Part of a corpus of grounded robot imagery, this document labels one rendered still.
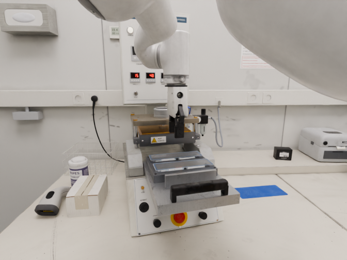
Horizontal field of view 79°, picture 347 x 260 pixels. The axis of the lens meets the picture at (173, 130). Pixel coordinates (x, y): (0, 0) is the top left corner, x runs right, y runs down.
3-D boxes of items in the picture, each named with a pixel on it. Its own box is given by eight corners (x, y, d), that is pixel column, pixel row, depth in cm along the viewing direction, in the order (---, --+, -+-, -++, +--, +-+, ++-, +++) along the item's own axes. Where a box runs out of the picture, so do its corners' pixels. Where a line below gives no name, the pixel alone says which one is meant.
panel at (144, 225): (137, 236, 70) (132, 178, 74) (219, 221, 77) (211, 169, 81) (137, 237, 68) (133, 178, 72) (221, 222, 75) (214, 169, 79)
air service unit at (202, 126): (184, 136, 113) (184, 109, 110) (209, 134, 117) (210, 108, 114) (187, 138, 108) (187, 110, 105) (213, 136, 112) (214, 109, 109)
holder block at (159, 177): (146, 163, 76) (145, 156, 75) (198, 158, 81) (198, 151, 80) (153, 183, 60) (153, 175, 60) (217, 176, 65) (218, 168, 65)
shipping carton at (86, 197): (82, 193, 98) (80, 175, 96) (110, 192, 99) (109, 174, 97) (64, 217, 80) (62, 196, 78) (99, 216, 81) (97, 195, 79)
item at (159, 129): (138, 133, 99) (137, 113, 97) (183, 130, 105) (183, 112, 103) (142, 143, 83) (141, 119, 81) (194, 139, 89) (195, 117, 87)
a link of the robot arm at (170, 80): (193, 75, 65) (192, 85, 65) (184, 76, 73) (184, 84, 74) (166, 75, 63) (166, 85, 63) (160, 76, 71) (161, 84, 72)
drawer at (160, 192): (143, 171, 78) (142, 151, 76) (198, 165, 84) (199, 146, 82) (157, 220, 50) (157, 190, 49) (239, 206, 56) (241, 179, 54)
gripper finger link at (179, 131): (186, 118, 65) (186, 139, 67) (183, 117, 68) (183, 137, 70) (176, 119, 64) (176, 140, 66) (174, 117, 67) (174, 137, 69)
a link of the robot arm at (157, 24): (88, 11, 44) (145, 75, 73) (158, 2, 40) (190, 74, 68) (95, -26, 46) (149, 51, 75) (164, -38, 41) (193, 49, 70)
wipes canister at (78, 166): (75, 182, 108) (72, 155, 105) (92, 182, 109) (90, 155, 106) (67, 191, 100) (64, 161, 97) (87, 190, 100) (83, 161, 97)
